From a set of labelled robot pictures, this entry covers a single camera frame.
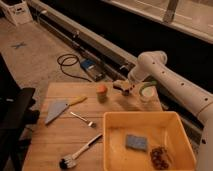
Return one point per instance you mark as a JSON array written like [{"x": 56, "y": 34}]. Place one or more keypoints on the wooden block eraser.
[{"x": 124, "y": 86}]

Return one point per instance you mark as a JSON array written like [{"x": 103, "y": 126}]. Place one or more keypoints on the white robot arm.
[{"x": 194, "y": 98}]

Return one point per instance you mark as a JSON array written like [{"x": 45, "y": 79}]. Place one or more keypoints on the orange lidded spice jar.
[{"x": 101, "y": 92}]

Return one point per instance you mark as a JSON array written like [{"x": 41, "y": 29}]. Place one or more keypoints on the blue grey power box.
[{"x": 93, "y": 71}]

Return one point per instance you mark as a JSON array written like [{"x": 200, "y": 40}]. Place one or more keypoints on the metal fork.
[{"x": 88, "y": 122}]

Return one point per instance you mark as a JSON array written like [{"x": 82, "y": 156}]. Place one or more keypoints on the blue sponge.
[{"x": 136, "y": 142}]

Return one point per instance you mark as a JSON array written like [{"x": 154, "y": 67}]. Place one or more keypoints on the yellow plastic bin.
[{"x": 160, "y": 129}]

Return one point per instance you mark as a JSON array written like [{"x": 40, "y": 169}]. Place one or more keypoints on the white dish brush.
[{"x": 69, "y": 161}]

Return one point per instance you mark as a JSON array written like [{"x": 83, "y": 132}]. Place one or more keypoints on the dark red grape bunch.
[{"x": 159, "y": 158}]

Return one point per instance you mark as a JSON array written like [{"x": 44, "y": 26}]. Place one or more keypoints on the black chair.
[{"x": 15, "y": 114}]

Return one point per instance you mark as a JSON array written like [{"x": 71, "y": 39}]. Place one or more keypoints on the white storage crate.
[{"x": 16, "y": 11}]

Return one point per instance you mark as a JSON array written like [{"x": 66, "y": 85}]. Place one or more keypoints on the yellow handled scraper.
[{"x": 57, "y": 107}]

